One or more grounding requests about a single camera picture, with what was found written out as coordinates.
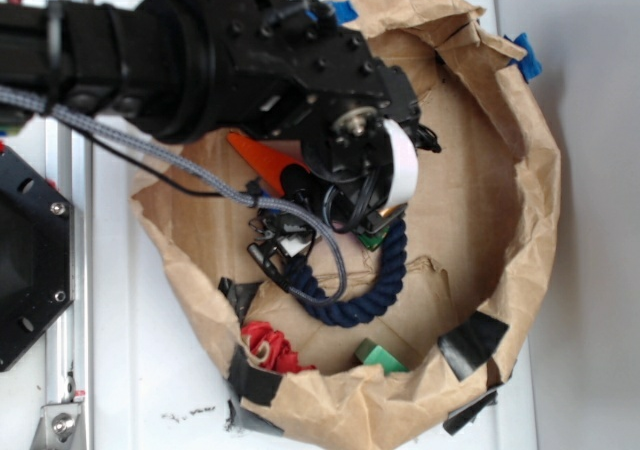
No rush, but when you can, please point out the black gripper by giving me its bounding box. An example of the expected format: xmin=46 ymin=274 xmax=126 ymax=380
xmin=219 ymin=0 xmax=439 ymax=235

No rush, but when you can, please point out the orange toy carrot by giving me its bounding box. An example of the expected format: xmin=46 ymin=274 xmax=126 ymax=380
xmin=226 ymin=131 xmax=390 ymax=251

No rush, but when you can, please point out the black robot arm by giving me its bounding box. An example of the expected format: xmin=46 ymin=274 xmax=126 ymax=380
xmin=1 ymin=0 xmax=439 ymax=234

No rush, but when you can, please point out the blue tape top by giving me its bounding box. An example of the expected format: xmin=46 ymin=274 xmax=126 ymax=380
xmin=327 ymin=0 xmax=358 ymax=25

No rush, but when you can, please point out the blue tape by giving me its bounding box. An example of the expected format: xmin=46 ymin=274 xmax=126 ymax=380
xmin=504 ymin=32 xmax=543 ymax=84
xmin=327 ymin=0 xmax=358 ymax=25

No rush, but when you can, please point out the blue tape right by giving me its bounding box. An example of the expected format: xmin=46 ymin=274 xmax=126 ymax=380
xmin=504 ymin=32 xmax=543 ymax=84

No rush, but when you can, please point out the black tape inner left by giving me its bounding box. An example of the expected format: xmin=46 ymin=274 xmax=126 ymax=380
xmin=218 ymin=277 xmax=261 ymax=322

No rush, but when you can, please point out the black tape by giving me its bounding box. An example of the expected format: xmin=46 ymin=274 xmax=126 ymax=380
xmin=437 ymin=311 xmax=509 ymax=381
xmin=218 ymin=277 xmax=261 ymax=322
xmin=227 ymin=345 xmax=283 ymax=406

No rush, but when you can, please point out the brown paper bag bin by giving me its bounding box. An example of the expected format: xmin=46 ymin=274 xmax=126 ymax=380
xmin=132 ymin=0 xmax=561 ymax=449

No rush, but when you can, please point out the red crumpled cloth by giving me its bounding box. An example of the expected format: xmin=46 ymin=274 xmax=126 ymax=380
xmin=241 ymin=321 xmax=317 ymax=374

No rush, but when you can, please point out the green block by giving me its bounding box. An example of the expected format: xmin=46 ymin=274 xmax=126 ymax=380
xmin=354 ymin=339 xmax=409 ymax=374

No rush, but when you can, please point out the black tape bottom left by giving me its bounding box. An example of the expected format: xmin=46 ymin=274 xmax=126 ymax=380
xmin=227 ymin=345 xmax=283 ymax=406

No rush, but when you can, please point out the black tape bottom right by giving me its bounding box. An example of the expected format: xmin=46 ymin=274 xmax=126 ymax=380
xmin=437 ymin=311 xmax=509 ymax=381

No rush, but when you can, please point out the white tray board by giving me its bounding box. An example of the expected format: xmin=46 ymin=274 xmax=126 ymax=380
xmin=87 ymin=0 xmax=538 ymax=449

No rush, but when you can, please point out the black tape lower right edge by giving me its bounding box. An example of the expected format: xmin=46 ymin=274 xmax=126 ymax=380
xmin=442 ymin=390 xmax=498 ymax=436

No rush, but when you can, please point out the dark blue rope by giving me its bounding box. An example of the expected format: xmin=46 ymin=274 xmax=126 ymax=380
xmin=284 ymin=218 xmax=408 ymax=328

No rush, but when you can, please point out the grey braided cable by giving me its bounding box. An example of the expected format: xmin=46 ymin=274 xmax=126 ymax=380
xmin=0 ymin=84 xmax=348 ymax=305

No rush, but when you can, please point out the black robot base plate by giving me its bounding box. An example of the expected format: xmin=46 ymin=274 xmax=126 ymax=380
xmin=1 ymin=146 xmax=73 ymax=372

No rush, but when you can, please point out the aluminium rail frame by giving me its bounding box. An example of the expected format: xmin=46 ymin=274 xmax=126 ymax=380
xmin=29 ymin=0 xmax=95 ymax=450

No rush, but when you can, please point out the metal corner bracket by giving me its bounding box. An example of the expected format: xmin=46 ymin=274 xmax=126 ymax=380
xmin=30 ymin=403 xmax=86 ymax=450

